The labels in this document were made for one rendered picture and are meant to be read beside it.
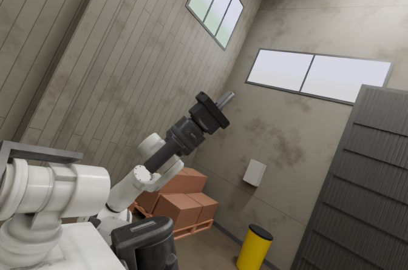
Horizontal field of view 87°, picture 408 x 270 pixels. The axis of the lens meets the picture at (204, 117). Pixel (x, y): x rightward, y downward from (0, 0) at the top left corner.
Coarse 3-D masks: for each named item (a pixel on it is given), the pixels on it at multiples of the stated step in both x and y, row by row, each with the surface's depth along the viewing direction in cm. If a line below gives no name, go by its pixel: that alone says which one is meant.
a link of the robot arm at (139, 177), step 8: (136, 168) 59; (144, 168) 62; (176, 168) 55; (136, 176) 57; (144, 176) 60; (152, 176) 62; (160, 176) 61; (168, 176) 54; (136, 184) 57; (144, 184) 56; (152, 184) 56; (160, 184) 55
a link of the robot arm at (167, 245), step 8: (168, 240) 40; (144, 248) 38; (152, 248) 38; (160, 248) 38; (168, 248) 40; (136, 256) 38; (144, 256) 38; (152, 256) 38; (160, 256) 38; (176, 256) 42; (144, 264) 37; (152, 264) 38; (160, 264) 38; (176, 264) 41
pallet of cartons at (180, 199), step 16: (176, 176) 346; (192, 176) 388; (144, 192) 337; (160, 192) 327; (176, 192) 360; (192, 192) 406; (128, 208) 340; (144, 208) 328; (160, 208) 318; (176, 208) 305; (192, 208) 328; (208, 208) 377; (176, 224) 304; (192, 224) 346; (208, 224) 400
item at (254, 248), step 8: (248, 232) 317; (256, 232) 307; (264, 232) 320; (248, 240) 311; (256, 240) 304; (264, 240) 302; (272, 240) 312; (248, 248) 308; (256, 248) 303; (264, 248) 303; (240, 256) 314; (248, 256) 305; (256, 256) 302; (264, 256) 307; (240, 264) 309; (248, 264) 303; (256, 264) 302
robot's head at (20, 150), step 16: (0, 144) 23; (16, 144) 23; (0, 160) 22; (16, 160) 23; (48, 160) 28; (64, 160) 29; (0, 176) 21; (16, 176) 22; (0, 192) 21; (16, 192) 21; (0, 208) 21
